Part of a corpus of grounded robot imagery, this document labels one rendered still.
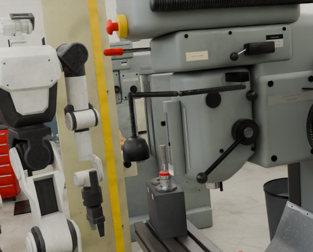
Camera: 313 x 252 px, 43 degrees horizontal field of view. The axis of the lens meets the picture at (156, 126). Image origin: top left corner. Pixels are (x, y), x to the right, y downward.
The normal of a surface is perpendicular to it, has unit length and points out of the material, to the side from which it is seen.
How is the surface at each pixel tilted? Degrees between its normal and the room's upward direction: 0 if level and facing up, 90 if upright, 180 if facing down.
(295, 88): 90
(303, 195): 90
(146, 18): 90
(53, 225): 66
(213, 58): 90
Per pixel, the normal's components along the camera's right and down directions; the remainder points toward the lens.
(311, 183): -0.95, 0.14
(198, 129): -0.36, 0.18
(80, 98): 0.53, 0.13
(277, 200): -0.79, 0.23
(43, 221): 0.51, -0.09
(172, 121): 0.31, 0.12
